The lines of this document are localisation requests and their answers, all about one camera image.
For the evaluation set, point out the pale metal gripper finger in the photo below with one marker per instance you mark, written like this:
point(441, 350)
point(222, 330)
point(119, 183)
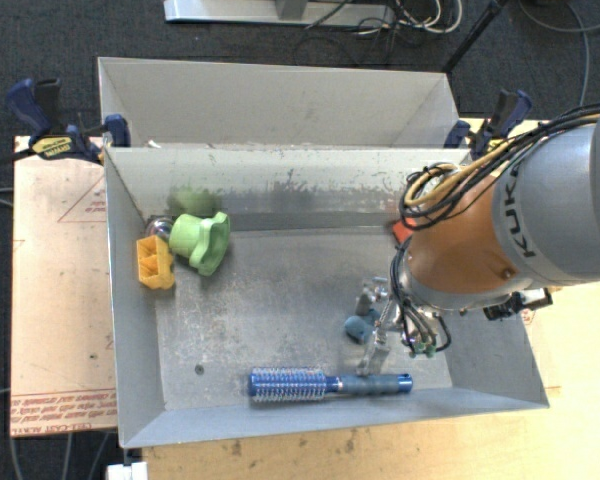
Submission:
point(374, 356)
point(365, 302)

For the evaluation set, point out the blue-grey rounded lump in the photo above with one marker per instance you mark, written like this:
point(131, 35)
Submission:
point(357, 329)

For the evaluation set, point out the red-orange object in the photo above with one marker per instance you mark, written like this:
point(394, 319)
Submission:
point(403, 230)

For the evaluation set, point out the grey metal bin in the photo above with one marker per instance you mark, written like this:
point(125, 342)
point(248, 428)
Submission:
point(280, 298)

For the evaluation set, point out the blue round hairbrush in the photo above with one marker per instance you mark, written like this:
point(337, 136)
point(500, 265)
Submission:
point(290, 384)

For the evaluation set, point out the green plastic flower-shaped cup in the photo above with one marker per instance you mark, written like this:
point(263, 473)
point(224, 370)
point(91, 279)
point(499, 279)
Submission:
point(200, 240)

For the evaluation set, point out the yellow plastic block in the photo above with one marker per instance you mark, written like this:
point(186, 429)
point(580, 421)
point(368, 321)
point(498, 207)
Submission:
point(155, 265)

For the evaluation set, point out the brown cardboard board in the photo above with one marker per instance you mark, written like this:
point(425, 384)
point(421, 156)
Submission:
point(60, 288)

